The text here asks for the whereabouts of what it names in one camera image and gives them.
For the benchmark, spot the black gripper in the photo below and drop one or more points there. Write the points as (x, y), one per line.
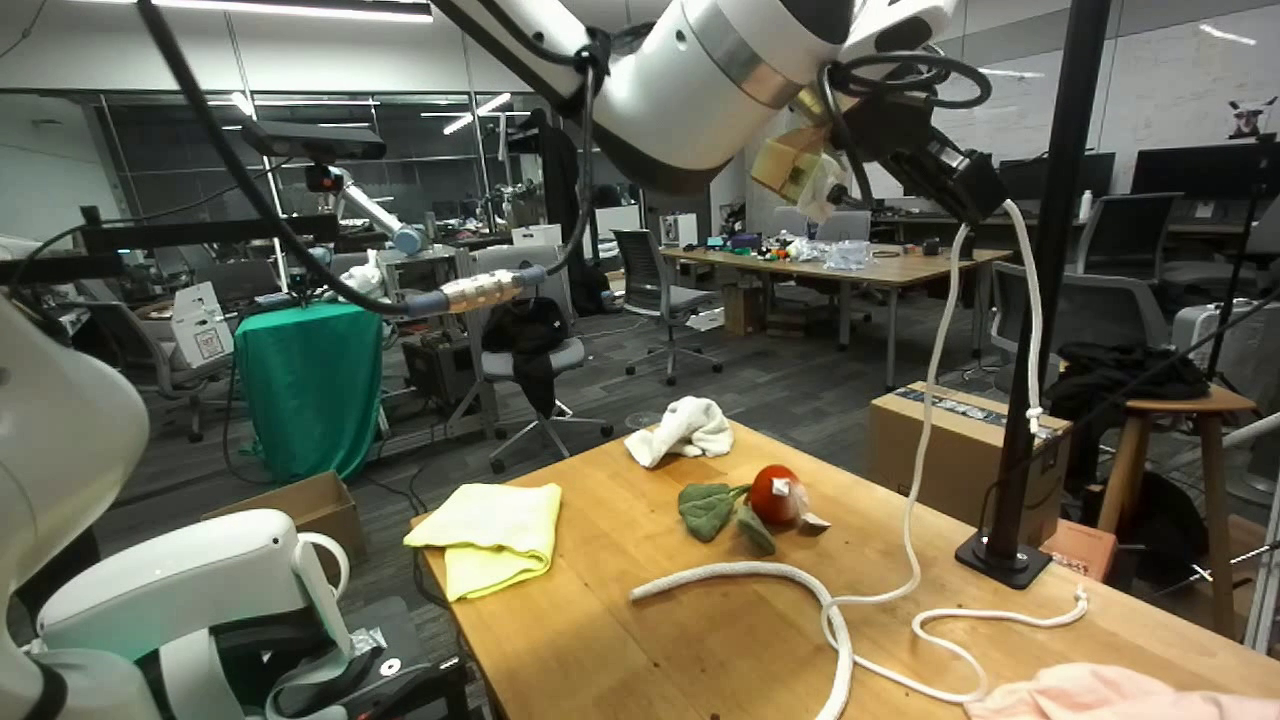
(899, 130)

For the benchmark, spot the white towel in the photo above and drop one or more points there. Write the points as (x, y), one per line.
(681, 430)

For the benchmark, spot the light pink towel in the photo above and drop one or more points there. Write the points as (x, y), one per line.
(1135, 694)

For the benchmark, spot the yellow green cloth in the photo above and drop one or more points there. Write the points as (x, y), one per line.
(484, 543)

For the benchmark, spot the black computer monitor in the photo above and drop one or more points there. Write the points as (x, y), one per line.
(1025, 180)
(1203, 171)

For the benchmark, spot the wooden office desk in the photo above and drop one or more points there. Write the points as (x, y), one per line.
(867, 264)

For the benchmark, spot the grey office chair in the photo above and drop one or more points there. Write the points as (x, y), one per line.
(1126, 232)

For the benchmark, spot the black vertical pole with base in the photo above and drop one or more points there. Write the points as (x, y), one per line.
(1053, 333)

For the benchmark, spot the black jacket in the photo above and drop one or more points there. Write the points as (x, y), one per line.
(1122, 383)

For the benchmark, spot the cardboard box with black tape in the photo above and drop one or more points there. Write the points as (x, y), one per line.
(953, 461)

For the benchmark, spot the black tripod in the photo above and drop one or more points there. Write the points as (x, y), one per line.
(1248, 120)

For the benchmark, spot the wooden stool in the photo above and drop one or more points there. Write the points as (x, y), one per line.
(1175, 407)

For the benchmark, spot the black office chair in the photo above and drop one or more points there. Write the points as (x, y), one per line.
(642, 264)

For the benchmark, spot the red plush tomato toy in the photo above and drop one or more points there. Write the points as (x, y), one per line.
(774, 492)

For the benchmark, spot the pink flat box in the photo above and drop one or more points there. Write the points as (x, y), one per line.
(1082, 548)

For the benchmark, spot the green plush leaf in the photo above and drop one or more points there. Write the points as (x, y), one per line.
(707, 511)

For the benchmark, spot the light grey swivel chair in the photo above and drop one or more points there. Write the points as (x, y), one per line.
(572, 355)

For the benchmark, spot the black bag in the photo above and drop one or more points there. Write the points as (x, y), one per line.
(525, 333)

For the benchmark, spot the green draped cloth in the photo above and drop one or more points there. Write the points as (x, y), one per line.
(305, 386)

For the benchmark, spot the small plain cardboard box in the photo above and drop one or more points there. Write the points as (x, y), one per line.
(315, 507)

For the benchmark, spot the white paper sign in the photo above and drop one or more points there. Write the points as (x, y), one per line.
(203, 325)

